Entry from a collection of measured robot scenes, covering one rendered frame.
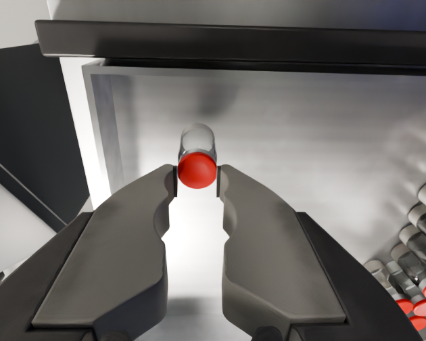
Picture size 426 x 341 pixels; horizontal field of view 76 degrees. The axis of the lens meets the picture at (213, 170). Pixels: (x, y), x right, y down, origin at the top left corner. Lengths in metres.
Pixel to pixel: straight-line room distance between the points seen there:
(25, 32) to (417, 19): 1.14
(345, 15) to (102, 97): 0.16
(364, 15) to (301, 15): 0.04
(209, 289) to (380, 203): 0.18
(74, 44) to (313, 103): 0.15
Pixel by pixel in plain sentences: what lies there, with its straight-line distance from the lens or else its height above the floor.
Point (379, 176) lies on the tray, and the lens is 0.26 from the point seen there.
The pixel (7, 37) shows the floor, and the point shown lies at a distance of 1.25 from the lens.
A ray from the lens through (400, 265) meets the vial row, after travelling 0.31.
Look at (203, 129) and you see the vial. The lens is 0.16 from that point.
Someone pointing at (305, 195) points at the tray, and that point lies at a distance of 0.24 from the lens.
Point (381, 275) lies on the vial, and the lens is 0.31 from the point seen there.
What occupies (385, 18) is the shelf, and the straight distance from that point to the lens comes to 0.22.
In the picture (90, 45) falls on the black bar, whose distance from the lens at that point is 0.18.
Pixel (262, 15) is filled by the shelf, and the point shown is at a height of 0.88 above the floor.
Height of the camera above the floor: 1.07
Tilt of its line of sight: 61 degrees down
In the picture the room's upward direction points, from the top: 175 degrees clockwise
